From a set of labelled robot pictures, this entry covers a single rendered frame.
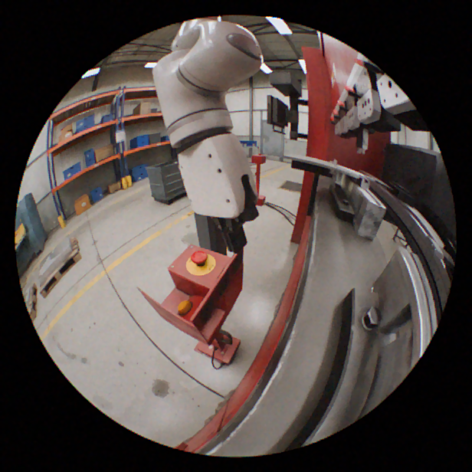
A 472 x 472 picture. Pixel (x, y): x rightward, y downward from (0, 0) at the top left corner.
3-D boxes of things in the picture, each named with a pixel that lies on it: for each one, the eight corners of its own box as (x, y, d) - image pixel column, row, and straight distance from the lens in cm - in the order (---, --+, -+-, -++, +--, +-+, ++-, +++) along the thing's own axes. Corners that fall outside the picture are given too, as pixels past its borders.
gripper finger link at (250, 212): (219, 161, 19) (208, 190, 23) (266, 206, 17) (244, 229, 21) (226, 158, 20) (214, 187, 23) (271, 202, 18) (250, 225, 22)
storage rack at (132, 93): (173, 165, 763) (171, 93, 808) (186, 165, 684) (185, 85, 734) (122, 185, 651) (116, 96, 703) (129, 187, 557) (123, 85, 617)
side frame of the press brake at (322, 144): (293, 231, 199) (303, 56, 211) (352, 249, 214) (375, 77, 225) (290, 241, 179) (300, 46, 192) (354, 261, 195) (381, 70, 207)
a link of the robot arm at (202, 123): (157, 139, 24) (162, 157, 23) (187, 110, 16) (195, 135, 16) (202, 129, 28) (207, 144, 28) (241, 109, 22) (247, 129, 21)
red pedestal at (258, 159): (251, 199, 273) (254, 152, 253) (265, 201, 265) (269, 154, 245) (247, 203, 256) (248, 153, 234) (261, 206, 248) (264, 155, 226)
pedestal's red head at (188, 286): (198, 271, 52) (187, 225, 40) (242, 288, 46) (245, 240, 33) (161, 317, 46) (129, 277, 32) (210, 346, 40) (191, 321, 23)
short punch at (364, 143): (355, 152, 67) (356, 130, 68) (358, 153, 68) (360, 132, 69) (362, 153, 58) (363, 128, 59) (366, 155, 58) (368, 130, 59)
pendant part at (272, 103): (280, 128, 210) (280, 104, 217) (290, 129, 207) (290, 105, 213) (266, 123, 169) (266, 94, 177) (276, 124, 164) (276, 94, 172)
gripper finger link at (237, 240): (219, 216, 22) (232, 254, 25) (235, 218, 19) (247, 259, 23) (234, 206, 23) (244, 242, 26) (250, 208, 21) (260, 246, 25)
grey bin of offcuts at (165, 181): (181, 188, 367) (177, 158, 353) (198, 191, 323) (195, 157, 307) (152, 201, 329) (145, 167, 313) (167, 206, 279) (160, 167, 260)
